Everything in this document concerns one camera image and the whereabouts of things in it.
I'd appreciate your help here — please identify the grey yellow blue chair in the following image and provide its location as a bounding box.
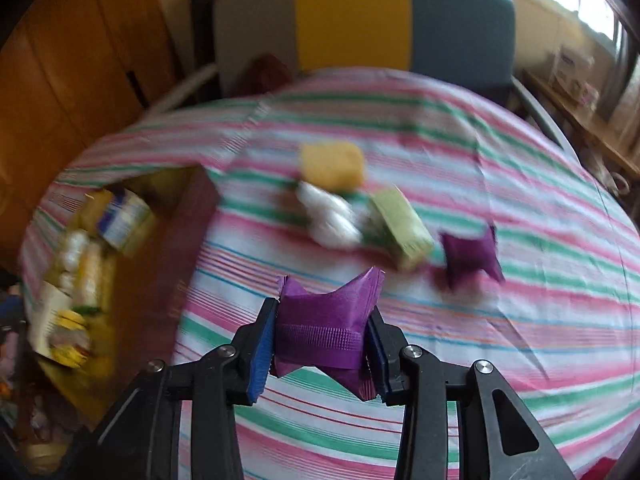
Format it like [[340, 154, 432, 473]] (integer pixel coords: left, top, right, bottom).
[[145, 0, 571, 156]]

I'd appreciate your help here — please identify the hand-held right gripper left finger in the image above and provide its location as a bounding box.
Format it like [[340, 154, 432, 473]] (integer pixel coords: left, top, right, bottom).
[[75, 297, 279, 480]]

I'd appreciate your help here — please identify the purple packet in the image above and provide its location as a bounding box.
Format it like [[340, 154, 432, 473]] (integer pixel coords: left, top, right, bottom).
[[439, 225, 505, 291], [270, 266, 385, 402]]

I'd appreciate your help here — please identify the yellow snack packet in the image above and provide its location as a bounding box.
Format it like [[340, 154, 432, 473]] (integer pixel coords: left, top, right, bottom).
[[52, 310, 93, 368]]

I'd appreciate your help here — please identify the striped tablecloth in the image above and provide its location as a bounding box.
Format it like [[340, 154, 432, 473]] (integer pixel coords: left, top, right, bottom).
[[20, 67, 640, 480]]

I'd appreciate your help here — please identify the silver white packet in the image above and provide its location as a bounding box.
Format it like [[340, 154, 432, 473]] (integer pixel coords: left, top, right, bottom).
[[295, 180, 363, 248]]

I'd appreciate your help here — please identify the pale yellow packet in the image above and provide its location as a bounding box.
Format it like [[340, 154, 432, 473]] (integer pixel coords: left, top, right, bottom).
[[82, 242, 108, 308]]

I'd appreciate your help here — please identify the white cardboard box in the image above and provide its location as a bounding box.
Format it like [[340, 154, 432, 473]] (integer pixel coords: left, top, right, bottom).
[[550, 47, 601, 106]]

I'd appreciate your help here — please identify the small white packet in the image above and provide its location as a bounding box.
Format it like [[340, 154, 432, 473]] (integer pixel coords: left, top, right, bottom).
[[57, 230, 91, 286]]

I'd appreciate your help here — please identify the green box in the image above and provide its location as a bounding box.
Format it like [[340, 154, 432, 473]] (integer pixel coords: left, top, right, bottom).
[[369, 187, 435, 272]]

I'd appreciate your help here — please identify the blue and white box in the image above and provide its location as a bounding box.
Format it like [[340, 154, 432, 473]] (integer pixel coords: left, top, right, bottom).
[[97, 189, 153, 251]]

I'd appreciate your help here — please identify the yellow sponge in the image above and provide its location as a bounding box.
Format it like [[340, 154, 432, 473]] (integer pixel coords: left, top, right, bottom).
[[299, 142, 367, 193]]

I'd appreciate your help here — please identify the brown cardboard box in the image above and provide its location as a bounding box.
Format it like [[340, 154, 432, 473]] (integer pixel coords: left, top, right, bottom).
[[30, 165, 221, 431]]

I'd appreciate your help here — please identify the dark red bag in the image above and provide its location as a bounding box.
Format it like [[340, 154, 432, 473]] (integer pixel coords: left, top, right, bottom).
[[240, 54, 293, 96]]

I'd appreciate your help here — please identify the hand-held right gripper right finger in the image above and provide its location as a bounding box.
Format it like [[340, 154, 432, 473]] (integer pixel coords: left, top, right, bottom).
[[365, 307, 576, 480]]

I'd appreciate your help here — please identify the wooden shelf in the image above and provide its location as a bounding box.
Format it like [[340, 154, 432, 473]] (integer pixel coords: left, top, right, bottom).
[[520, 67, 640, 181]]

